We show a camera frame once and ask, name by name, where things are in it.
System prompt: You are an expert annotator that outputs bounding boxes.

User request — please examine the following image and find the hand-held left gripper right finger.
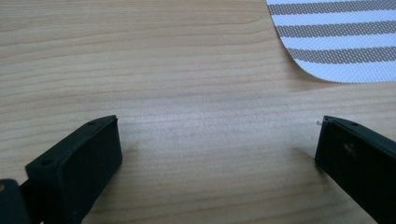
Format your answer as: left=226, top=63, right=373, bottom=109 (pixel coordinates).
left=314, top=115, right=396, bottom=224

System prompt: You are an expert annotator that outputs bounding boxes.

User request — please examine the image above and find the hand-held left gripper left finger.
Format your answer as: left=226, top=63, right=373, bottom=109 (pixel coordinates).
left=20, top=115, right=123, bottom=224

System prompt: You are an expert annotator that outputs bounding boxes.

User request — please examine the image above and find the grey white striped placemat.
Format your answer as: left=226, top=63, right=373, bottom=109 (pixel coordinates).
left=265, top=0, right=396, bottom=84

